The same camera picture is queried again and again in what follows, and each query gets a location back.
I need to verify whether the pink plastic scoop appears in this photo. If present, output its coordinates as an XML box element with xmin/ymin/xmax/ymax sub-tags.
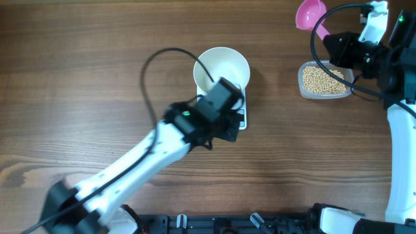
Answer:
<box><xmin>295</xmin><ymin>0</ymin><xmax>327</xmax><ymax>31</ymax></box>

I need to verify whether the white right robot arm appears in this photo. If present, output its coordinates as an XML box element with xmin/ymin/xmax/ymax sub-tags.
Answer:
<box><xmin>316</xmin><ymin>1</ymin><xmax>415</xmax><ymax>233</ymax></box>

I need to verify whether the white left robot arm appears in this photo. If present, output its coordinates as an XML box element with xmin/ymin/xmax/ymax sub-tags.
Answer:
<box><xmin>40</xmin><ymin>78</ymin><xmax>245</xmax><ymax>233</ymax></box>

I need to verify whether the white digital kitchen scale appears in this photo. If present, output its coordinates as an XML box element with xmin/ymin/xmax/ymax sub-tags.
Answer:
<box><xmin>196</xmin><ymin>86</ymin><xmax>248</xmax><ymax>131</ymax></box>

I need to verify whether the white bowl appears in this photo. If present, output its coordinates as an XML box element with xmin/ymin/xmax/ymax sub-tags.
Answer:
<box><xmin>193</xmin><ymin>47</ymin><xmax>250</xmax><ymax>94</ymax></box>

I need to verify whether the pile of soybeans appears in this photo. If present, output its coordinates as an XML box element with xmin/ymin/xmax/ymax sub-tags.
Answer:
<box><xmin>302</xmin><ymin>66</ymin><xmax>346</xmax><ymax>94</ymax></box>

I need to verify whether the clear plastic container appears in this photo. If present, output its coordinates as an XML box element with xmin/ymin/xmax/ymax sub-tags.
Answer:
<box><xmin>298</xmin><ymin>61</ymin><xmax>352</xmax><ymax>99</ymax></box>

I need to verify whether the black right camera cable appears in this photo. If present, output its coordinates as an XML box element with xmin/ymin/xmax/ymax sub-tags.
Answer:
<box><xmin>310</xmin><ymin>3</ymin><xmax>416</xmax><ymax>120</ymax></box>

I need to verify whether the black camera cable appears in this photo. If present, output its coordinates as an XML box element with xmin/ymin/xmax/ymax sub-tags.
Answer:
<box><xmin>310</xmin><ymin>3</ymin><xmax>416</xmax><ymax>120</ymax></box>
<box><xmin>21</xmin><ymin>47</ymin><xmax>215</xmax><ymax>234</ymax></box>

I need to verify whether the black left camera cable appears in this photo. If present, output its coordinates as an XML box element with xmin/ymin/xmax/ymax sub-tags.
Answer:
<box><xmin>21</xmin><ymin>47</ymin><xmax>215</xmax><ymax>234</ymax></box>

